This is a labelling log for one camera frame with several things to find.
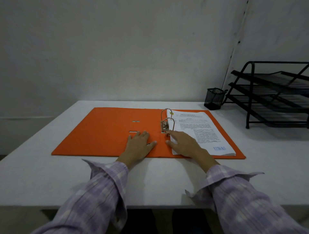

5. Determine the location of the person's right hand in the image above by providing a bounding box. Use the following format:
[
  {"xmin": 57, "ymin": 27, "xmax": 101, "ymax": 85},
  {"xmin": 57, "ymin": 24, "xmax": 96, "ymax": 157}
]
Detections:
[{"xmin": 165, "ymin": 130, "xmax": 220, "ymax": 173}]

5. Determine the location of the black mesh pen holder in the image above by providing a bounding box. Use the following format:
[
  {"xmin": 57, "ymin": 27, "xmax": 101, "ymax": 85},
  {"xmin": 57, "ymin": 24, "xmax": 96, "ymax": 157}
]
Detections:
[{"xmin": 204, "ymin": 88, "xmax": 228, "ymax": 111}]

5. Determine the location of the person's left hand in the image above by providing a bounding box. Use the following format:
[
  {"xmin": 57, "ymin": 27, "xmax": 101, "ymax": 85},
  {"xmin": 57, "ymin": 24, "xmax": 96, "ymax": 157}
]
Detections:
[{"xmin": 117, "ymin": 131, "xmax": 158, "ymax": 169}]

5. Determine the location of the stack of printed paper sheets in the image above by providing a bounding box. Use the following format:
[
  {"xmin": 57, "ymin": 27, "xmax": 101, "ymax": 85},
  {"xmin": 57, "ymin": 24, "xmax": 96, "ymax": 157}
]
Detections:
[{"xmin": 169, "ymin": 110, "xmax": 236, "ymax": 157}]

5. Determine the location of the person's right forearm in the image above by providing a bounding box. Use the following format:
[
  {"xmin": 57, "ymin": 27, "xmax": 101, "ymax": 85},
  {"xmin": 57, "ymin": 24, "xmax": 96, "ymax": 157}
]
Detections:
[{"xmin": 185, "ymin": 164, "xmax": 309, "ymax": 234}]

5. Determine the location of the black tiered document tray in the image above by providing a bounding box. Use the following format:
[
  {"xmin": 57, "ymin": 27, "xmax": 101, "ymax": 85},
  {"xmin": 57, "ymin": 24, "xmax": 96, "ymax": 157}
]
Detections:
[{"xmin": 222, "ymin": 61, "xmax": 309, "ymax": 129}]

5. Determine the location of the metal binder ring mechanism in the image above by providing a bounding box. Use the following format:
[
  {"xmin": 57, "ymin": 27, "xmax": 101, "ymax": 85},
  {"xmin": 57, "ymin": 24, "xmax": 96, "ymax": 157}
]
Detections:
[{"xmin": 160, "ymin": 108, "xmax": 176, "ymax": 134}]

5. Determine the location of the orange lever arch binder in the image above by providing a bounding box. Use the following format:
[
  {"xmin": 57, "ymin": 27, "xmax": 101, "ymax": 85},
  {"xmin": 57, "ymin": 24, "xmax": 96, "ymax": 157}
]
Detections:
[{"xmin": 51, "ymin": 107, "xmax": 246, "ymax": 160}]

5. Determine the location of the person's left forearm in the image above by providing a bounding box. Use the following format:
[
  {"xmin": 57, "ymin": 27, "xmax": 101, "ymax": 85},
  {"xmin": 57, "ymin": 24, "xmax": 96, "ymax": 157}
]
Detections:
[{"xmin": 31, "ymin": 159, "xmax": 130, "ymax": 234}]

